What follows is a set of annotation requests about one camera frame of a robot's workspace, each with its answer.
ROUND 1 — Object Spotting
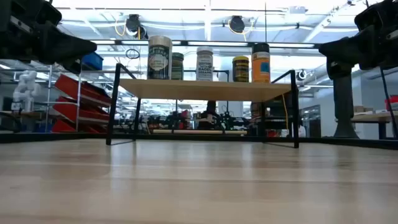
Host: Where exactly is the blue plastic bin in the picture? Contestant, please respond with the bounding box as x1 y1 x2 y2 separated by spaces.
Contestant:
81 52 104 71

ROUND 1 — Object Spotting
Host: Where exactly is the white-lidded bagel sesame jar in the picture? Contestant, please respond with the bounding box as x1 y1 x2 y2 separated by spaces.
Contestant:
196 46 214 82

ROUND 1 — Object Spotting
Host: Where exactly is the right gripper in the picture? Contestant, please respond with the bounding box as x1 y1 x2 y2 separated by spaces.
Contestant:
318 0 398 80

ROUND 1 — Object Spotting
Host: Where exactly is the grey metal shelving rack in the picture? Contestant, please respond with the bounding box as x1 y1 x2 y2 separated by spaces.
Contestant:
44 60 103 133

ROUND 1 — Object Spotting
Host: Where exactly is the black hanging cable loop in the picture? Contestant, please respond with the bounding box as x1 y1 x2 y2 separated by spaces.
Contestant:
125 48 141 60

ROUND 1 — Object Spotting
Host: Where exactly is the yellow-lidded black spice jar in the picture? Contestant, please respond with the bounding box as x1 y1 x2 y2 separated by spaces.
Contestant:
231 55 250 83

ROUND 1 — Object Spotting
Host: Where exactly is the person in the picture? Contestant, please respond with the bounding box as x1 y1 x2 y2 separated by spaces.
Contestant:
198 100 222 130

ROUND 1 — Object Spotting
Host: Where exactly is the red storage bin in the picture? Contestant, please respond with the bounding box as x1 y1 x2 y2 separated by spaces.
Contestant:
52 96 110 123
51 119 108 134
55 73 112 105

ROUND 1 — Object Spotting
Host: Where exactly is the orange spice jar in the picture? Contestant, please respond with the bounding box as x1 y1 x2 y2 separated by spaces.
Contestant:
251 42 271 84

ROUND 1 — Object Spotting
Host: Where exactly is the red box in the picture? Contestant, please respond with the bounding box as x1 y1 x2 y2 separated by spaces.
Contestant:
384 95 398 110

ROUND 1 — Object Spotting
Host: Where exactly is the thin black pole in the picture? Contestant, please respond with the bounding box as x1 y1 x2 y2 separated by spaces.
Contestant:
379 67 398 139

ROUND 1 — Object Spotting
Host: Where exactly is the furikake jar with tan lid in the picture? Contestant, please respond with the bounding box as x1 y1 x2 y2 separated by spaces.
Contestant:
147 35 173 80

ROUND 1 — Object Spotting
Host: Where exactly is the long black overhead rail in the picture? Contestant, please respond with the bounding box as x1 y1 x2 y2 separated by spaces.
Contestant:
90 39 321 49

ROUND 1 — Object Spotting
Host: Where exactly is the wooden shelf with black frame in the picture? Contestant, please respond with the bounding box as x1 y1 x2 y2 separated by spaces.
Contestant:
105 63 300 149

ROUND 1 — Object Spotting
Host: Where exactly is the yellow hanging cable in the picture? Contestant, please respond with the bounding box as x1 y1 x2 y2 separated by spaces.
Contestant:
281 93 289 130

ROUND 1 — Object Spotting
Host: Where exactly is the wooden desk with black legs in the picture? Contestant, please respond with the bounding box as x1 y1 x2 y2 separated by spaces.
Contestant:
351 110 398 140

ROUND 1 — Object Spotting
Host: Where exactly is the pale wooden bar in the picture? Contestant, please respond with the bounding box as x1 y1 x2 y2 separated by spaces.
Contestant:
152 129 248 136

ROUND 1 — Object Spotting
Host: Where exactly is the green-lidded herb spice jar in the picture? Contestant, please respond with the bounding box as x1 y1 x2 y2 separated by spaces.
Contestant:
171 52 185 81

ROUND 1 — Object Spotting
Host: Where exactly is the black ceiling cable reel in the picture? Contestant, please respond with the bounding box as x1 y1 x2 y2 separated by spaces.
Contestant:
125 14 149 40
228 15 246 34

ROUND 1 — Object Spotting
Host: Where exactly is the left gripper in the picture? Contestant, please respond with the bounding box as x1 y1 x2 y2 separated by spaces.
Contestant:
0 0 98 75

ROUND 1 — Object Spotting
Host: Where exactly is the dark pillar with flared base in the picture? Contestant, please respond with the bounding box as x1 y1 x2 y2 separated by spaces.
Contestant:
333 73 361 139

